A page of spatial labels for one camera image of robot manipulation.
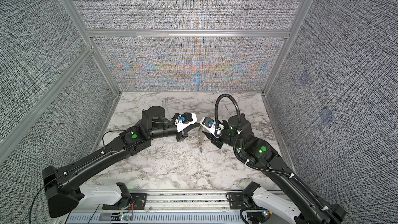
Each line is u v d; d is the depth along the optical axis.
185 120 0.51
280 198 0.54
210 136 0.58
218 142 0.58
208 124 0.53
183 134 0.55
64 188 0.39
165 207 0.73
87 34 0.88
